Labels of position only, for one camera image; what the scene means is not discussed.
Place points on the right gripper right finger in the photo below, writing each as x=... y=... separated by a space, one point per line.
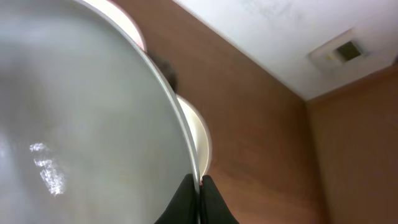
x=213 y=209

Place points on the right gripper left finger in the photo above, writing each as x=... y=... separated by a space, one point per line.
x=182 y=208

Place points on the white plate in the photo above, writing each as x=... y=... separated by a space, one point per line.
x=121 y=18
x=91 y=131
x=200 y=134

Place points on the ceiling vent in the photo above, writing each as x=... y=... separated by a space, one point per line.
x=337 y=52

